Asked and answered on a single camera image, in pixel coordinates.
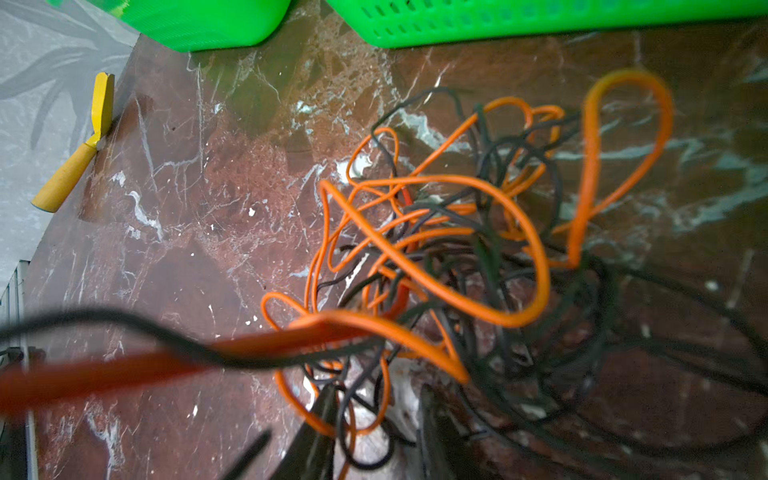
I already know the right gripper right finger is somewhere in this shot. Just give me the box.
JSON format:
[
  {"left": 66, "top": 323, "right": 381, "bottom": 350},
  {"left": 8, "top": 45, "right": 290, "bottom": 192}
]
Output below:
[{"left": 417, "top": 384, "right": 480, "bottom": 479}]

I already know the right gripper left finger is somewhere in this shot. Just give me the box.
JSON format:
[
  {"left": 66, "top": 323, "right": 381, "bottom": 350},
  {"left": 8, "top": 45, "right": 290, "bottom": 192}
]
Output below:
[{"left": 271, "top": 385, "right": 338, "bottom": 479}]

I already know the yellow plastic spatula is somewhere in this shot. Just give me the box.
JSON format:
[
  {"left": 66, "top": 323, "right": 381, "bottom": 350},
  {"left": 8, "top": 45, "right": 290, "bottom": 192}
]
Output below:
[{"left": 31, "top": 72, "right": 115, "bottom": 213}]

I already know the middle green plastic basket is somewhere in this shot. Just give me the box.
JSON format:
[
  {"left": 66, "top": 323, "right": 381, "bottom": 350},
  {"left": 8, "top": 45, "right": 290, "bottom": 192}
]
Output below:
[{"left": 329, "top": 0, "right": 767, "bottom": 48}]

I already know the green plastic basket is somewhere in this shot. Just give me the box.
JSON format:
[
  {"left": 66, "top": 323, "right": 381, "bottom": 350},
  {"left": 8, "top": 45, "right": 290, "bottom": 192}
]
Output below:
[
  {"left": 329, "top": 0, "right": 767, "bottom": 48},
  {"left": 44, "top": 0, "right": 293, "bottom": 53}
]

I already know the left green plastic basket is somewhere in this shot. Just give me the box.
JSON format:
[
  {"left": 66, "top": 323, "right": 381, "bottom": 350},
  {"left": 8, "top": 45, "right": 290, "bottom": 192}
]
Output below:
[{"left": 44, "top": 0, "right": 293, "bottom": 53}]

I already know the aluminium rail base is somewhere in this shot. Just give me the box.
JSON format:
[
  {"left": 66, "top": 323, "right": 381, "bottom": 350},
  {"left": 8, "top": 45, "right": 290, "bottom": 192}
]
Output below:
[{"left": 1, "top": 260, "right": 39, "bottom": 479}]

